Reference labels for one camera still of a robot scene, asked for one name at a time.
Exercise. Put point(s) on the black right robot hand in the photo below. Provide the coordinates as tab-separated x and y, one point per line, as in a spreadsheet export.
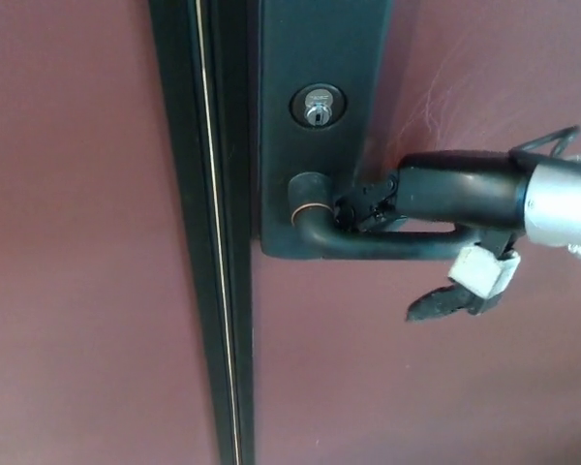
455	189

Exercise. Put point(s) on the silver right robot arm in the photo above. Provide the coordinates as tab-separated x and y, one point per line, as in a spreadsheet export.
566	203

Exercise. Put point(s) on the black door edge strip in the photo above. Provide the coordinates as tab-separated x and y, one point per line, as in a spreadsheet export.
232	218

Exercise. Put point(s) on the silver lock cylinder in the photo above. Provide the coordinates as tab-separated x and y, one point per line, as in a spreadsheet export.
318	107

